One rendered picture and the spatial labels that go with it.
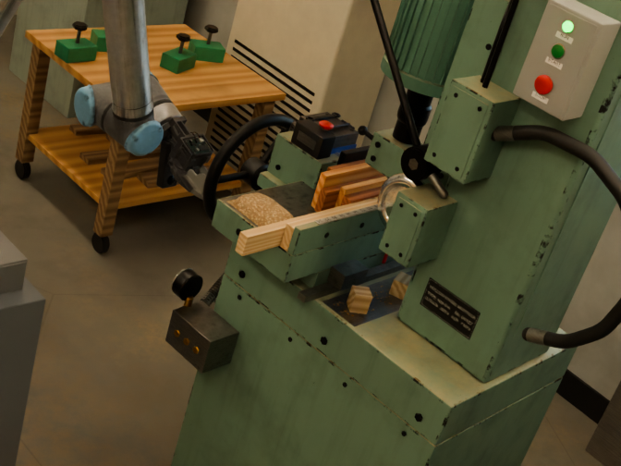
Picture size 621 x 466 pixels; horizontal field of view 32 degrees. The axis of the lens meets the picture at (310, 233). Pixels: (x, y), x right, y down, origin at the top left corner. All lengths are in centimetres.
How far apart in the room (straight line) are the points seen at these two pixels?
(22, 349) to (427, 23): 107
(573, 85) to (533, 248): 30
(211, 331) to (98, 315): 108
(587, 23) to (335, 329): 73
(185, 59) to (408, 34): 168
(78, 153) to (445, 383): 204
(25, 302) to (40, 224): 135
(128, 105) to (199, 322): 50
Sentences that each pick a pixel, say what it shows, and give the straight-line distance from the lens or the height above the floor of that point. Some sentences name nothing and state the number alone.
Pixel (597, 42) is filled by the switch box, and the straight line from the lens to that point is 167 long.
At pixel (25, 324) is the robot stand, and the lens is 230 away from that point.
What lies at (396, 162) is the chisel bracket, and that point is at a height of 104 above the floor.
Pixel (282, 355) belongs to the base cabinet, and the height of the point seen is 65.
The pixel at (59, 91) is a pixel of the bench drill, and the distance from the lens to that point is 434.
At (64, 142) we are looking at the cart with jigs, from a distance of 373.
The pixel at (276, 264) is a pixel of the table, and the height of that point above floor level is 86.
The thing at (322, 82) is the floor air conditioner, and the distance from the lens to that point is 363.
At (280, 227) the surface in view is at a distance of 192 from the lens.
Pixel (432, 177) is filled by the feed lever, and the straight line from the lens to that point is 188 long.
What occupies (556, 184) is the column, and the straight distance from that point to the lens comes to 179.
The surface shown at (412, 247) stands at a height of 100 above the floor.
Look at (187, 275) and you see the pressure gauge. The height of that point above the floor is 69.
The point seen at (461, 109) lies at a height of 126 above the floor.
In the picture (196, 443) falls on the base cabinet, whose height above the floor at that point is 30.
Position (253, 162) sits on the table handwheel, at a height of 84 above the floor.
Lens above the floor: 185
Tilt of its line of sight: 28 degrees down
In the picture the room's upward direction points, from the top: 17 degrees clockwise
